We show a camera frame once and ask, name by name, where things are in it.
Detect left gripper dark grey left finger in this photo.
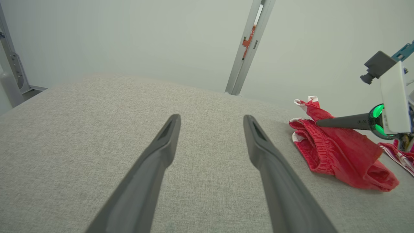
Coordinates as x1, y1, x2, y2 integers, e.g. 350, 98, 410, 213
84, 114, 181, 233

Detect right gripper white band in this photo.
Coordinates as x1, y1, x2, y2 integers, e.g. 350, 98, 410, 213
315, 61, 414, 143

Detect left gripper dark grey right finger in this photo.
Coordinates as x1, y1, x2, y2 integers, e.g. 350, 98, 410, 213
243, 115, 339, 233

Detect red shorts with white trim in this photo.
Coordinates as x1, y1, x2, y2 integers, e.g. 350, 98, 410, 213
289, 96, 400, 192

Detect right wrist camera box dark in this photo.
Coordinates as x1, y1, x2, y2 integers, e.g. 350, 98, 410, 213
360, 51, 398, 85

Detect right arm teal plug cable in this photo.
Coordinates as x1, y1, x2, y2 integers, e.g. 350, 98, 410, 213
391, 40, 414, 62

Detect aluminium wall post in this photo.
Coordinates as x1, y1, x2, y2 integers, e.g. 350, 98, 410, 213
225, 0, 277, 96

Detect small orange bracket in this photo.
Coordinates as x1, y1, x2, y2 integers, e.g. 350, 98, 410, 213
242, 24, 257, 60

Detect grey metal frame with holes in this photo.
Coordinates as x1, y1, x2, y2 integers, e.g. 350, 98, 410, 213
0, 3, 48, 108

